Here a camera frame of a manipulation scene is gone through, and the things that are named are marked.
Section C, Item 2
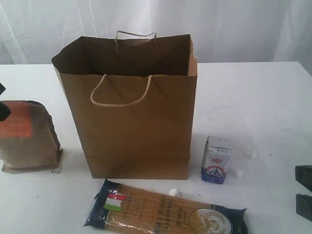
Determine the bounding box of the white marshmallow right of carton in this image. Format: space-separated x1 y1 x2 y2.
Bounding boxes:
234 169 244 179

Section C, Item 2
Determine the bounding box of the brown paper bag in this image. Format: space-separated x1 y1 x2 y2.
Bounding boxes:
51 33 197 180

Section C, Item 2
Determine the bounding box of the brown pouch orange label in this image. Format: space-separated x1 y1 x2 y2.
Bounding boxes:
0 100 62 173

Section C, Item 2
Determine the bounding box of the spaghetti packet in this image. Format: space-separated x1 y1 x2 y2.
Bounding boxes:
84 180 248 234

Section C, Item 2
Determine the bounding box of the white marshmallow near spaghetti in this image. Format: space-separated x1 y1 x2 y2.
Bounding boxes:
169 188 182 197

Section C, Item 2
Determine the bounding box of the white blue milk carton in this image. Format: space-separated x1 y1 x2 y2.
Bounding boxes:
201 136 232 184

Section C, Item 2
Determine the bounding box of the clear plastic scrap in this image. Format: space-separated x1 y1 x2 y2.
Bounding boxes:
51 164 62 174

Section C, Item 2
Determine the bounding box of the white marshmallow far right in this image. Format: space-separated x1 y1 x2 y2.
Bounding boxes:
249 150 258 159

